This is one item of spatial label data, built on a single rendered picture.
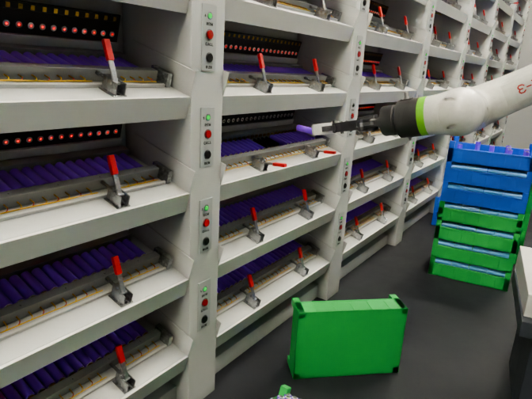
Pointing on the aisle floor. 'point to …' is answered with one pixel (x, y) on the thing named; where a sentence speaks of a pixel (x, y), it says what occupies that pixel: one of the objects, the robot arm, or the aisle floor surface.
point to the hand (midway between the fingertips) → (325, 128)
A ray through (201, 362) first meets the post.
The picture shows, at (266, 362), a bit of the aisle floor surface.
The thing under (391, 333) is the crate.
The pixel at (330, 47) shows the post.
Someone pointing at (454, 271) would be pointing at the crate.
